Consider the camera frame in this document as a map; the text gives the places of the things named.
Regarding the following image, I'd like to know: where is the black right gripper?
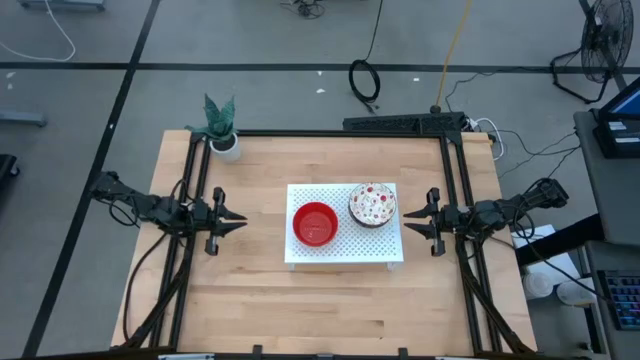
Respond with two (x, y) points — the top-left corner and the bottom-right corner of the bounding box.
(402, 187), (472, 258)

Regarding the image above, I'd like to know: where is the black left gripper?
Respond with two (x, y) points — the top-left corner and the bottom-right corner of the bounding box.
(192, 186), (249, 257)

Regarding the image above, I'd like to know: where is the white patterned bowl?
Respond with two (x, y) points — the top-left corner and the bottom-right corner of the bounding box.
(348, 182), (398, 227)

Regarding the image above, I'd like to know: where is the red plastic bowl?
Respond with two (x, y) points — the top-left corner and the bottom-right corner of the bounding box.
(292, 201), (340, 249)

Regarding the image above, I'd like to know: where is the white plant pot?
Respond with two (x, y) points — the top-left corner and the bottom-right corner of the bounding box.
(208, 132), (243, 164)

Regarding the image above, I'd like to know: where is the white perforated metal shelf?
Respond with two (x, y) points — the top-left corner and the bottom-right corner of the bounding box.
(283, 182), (405, 273)

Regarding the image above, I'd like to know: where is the green snake plant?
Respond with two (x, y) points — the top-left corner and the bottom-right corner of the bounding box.
(184, 93), (238, 144)

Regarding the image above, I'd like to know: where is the white round cup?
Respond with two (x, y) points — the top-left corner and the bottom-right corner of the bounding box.
(556, 279), (597, 307)
(521, 270), (555, 300)

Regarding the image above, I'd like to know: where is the grey side desk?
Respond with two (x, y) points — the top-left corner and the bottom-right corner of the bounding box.
(572, 109), (640, 247)

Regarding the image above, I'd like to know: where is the black keyboard with lit keys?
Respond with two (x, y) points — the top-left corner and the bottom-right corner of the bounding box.
(596, 269), (640, 332)

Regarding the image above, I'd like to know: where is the laptop with blue screen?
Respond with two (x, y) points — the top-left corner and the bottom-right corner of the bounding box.
(592, 74), (640, 160)

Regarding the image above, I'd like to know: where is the grey floor base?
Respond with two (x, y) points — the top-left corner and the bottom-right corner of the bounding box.
(0, 109), (49, 128)

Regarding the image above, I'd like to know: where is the black floor fan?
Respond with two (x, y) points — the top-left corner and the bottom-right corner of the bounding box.
(549, 0), (636, 105)

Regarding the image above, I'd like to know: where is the black aluminium table frame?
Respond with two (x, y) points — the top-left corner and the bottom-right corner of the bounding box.
(112, 128), (540, 360)

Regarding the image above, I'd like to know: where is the white power cable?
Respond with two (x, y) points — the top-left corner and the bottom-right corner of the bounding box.
(467, 117), (507, 162)

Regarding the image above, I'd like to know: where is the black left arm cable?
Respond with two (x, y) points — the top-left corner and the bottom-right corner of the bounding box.
(121, 230), (170, 346)

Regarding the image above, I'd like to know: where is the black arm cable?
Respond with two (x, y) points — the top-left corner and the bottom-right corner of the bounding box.
(121, 230), (170, 346)
(512, 204), (609, 304)

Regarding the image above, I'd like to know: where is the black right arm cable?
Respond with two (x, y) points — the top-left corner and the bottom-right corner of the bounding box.
(512, 204), (609, 304)

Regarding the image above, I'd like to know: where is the black coiled cable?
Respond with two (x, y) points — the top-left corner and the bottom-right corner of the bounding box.
(347, 0), (387, 114)

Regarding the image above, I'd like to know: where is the yellow cable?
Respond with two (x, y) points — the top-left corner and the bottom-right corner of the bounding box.
(433, 0), (475, 114)

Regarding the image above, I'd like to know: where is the black tangled floor cable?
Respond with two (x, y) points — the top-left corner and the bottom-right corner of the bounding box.
(278, 0), (327, 21)

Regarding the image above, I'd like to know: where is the white floor cable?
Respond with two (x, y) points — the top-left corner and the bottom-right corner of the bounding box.
(0, 0), (78, 64)

